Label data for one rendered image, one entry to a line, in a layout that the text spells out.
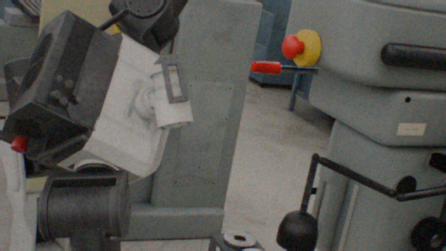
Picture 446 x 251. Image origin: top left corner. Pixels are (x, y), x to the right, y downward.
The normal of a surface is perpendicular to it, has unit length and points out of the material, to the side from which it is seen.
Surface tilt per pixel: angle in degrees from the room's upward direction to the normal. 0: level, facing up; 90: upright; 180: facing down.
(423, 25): 90
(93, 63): 58
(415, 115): 90
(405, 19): 90
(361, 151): 90
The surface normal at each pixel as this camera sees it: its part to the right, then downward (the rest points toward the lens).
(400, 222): 0.42, 0.34
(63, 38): 0.68, -0.19
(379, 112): -0.89, -0.02
